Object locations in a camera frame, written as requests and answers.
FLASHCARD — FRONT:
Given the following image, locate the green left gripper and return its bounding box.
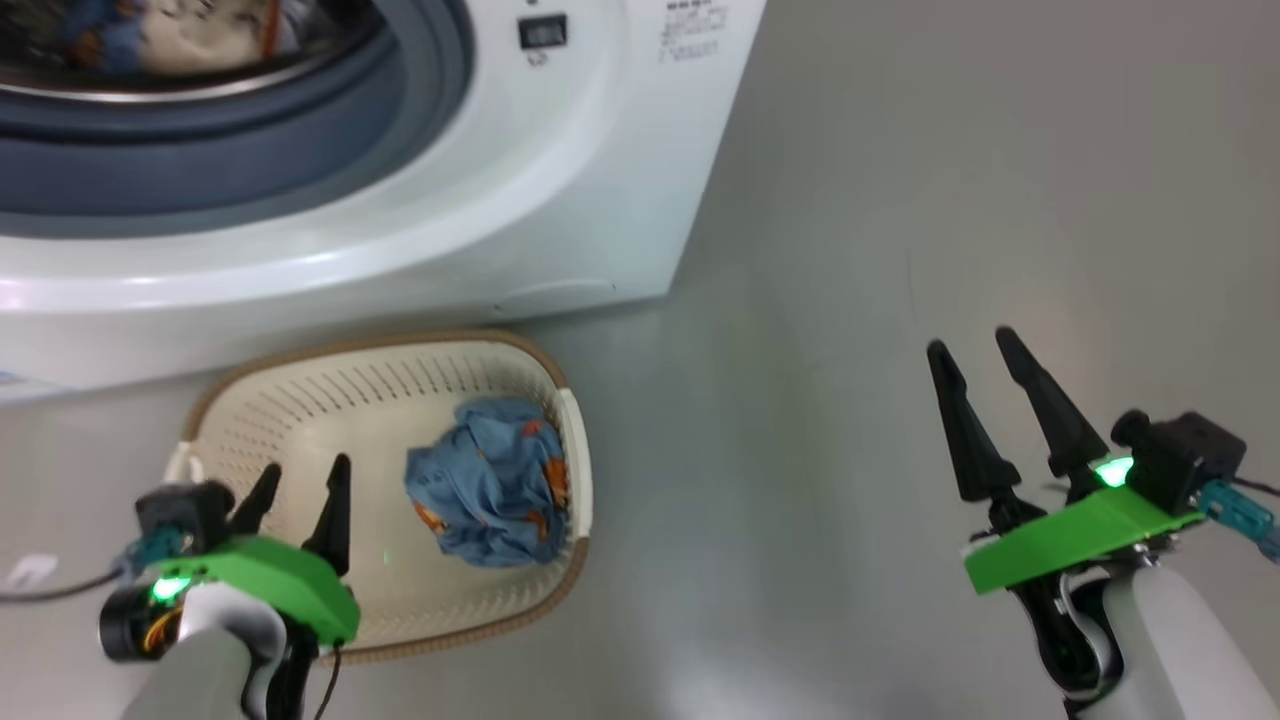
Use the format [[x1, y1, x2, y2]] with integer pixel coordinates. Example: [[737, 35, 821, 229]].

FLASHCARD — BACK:
[[150, 453, 361, 646]]

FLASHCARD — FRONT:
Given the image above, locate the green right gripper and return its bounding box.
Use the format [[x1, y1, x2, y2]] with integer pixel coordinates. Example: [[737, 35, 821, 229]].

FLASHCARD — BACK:
[[926, 326, 1207, 597]]

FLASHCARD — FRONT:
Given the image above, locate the blue bear-print garment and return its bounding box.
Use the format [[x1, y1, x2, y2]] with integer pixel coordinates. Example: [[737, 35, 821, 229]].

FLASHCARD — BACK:
[[55, 0, 147, 77], [404, 398, 572, 569]]

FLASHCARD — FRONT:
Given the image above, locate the cream printed garment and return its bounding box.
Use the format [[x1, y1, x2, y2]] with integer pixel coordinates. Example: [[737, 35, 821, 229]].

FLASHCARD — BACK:
[[140, 0, 301, 77]]

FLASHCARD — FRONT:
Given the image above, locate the cream perforated laundry basket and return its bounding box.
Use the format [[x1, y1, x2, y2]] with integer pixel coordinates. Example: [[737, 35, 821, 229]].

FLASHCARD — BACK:
[[165, 330, 595, 666]]

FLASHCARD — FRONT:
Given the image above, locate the grey rubber door gasket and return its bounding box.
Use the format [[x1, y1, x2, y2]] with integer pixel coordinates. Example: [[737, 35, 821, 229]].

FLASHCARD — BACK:
[[0, 0, 477, 240]]

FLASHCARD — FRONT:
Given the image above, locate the white washing machine body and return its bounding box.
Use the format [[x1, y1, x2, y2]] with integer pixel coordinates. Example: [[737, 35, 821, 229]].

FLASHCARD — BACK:
[[0, 0, 769, 403]]

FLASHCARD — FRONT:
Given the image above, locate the black door latch socket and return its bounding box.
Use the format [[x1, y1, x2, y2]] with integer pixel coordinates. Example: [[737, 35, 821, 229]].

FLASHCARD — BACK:
[[518, 14, 569, 52]]

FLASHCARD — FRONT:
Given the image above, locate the printed text label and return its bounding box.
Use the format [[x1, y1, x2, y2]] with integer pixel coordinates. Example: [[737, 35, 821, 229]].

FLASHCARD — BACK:
[[658, 0, 732, 64]]

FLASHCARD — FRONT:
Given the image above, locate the teal left camera connector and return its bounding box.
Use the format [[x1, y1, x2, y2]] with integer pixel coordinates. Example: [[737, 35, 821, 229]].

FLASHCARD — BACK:
[[120, 530, 193, 578]]

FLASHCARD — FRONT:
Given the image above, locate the teal camera connector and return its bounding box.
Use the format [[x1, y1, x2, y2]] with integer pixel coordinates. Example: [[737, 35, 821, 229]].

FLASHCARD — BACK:
[[1195, 480, 1280, 563], [120, 530, 193, 578]]

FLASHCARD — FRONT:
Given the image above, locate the teal right camera connector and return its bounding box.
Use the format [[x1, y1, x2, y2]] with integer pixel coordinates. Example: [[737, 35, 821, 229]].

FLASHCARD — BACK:
[[1195, 480, 1280, 563]]

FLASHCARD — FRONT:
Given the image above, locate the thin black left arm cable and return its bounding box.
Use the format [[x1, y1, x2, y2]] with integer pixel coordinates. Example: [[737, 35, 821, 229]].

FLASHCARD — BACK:
[[0, 565, 133, 605]]

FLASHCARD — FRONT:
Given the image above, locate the white cable tag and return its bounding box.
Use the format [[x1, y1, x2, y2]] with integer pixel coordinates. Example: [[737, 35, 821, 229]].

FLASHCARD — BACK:
[[7, 553, 59, 592]]

